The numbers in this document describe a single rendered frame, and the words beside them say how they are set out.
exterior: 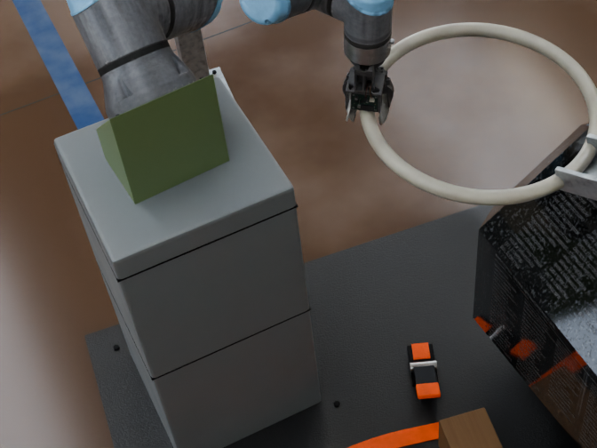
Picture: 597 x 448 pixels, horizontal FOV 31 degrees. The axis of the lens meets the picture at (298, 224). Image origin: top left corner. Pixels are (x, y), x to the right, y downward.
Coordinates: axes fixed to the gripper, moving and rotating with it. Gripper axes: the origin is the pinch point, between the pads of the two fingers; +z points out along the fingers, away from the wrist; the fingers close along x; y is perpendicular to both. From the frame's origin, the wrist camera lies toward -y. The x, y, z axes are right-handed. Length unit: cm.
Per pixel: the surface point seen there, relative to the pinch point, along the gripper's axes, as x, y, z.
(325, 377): -8, 14, 87
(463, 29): 17.2, -20.9, -7.6
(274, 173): -16.9, 15.5, 4.1
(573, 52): 52, -126, 90
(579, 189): 43.1, 19.0, -6.7
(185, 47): -72, -88, 71
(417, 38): 8.1, -16.2, -8.0
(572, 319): 47, 30, 21
